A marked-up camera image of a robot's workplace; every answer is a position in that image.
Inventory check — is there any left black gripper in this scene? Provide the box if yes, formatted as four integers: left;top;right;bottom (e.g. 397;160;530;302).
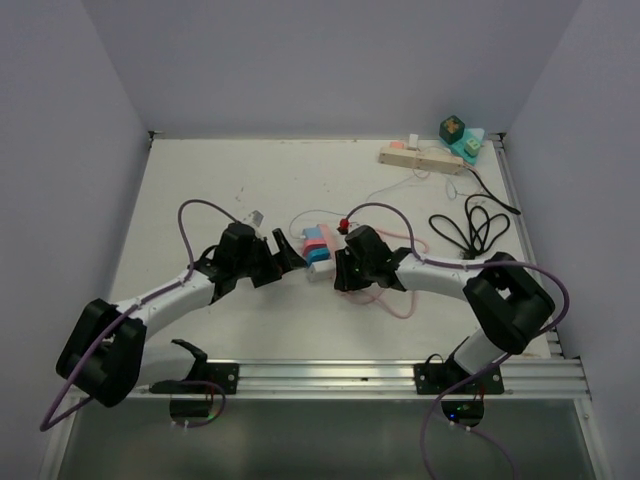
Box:
234;228;306;287

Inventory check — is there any white charger plug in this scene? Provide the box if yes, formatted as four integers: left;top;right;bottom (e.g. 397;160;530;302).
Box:
306;259;335;283

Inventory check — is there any blue adapter plug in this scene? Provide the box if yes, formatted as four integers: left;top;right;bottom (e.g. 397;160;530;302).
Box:
305;247;331;265

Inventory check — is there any light blue usb charger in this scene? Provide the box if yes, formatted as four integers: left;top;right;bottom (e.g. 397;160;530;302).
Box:
301;226;324;241

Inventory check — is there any pink power strip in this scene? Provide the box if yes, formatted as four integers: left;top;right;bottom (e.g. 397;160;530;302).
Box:
321;224;430;320

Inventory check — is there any pink adapter plug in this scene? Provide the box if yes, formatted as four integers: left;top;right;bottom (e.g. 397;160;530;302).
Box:
302;238;327;256

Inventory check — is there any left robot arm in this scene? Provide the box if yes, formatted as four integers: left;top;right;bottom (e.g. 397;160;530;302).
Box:
56;222;306;407

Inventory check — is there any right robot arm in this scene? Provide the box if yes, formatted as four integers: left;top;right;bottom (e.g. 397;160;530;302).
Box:
334;226;555;393

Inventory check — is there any beige power strip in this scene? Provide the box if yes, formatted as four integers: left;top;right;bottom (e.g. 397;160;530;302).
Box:
378;147;464;174

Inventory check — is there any dark green cube charger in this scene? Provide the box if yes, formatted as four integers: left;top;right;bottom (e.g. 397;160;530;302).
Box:
439;115;465;145

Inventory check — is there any teal power strip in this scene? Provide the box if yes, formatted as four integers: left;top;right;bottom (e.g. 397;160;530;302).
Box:
440;128;486;166

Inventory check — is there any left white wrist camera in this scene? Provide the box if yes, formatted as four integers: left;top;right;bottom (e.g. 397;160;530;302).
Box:
241;210;264;238

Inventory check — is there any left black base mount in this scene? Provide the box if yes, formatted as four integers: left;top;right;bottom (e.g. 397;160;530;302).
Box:
149;362;240;395

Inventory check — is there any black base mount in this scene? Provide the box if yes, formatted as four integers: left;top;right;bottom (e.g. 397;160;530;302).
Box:
149;362;240;395
413;354;505;395

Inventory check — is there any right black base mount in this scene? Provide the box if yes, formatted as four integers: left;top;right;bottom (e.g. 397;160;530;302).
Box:
413;354;505;395

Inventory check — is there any black coiled cable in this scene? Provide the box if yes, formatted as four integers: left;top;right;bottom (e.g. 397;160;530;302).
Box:
428;167;522;261

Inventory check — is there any aluminium rail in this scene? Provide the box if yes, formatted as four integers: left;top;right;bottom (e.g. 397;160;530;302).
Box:
127;359;590;400

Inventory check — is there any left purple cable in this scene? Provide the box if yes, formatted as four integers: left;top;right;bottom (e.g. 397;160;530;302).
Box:
38;199;251;432

